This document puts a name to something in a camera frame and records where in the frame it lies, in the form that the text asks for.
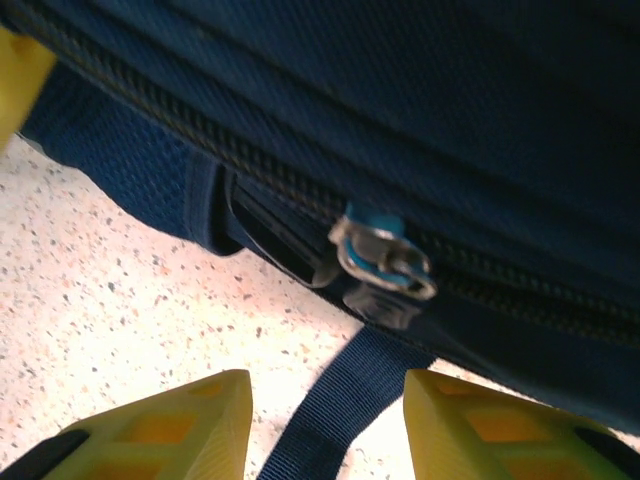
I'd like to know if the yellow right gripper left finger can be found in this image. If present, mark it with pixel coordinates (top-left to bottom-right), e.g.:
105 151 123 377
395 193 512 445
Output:
0 369 253 480

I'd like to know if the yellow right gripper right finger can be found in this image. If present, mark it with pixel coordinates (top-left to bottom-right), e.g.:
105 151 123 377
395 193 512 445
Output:
401 369 640 480

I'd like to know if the metal main zipper slider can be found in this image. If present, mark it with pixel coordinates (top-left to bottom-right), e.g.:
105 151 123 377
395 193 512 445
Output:
327 201 439 302

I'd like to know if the navy blue backpack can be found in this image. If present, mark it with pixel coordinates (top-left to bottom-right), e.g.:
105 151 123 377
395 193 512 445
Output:
0 0 640 480

